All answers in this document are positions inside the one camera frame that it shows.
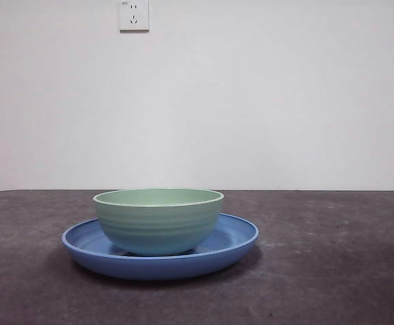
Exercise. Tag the green ribbed bowl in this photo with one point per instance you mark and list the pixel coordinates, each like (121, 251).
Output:
(156, 227)

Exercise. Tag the blue round plate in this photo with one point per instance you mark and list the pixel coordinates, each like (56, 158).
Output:
(156, 267)

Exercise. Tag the white wall socket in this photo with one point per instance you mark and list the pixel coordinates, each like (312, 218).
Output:
(134, 17)

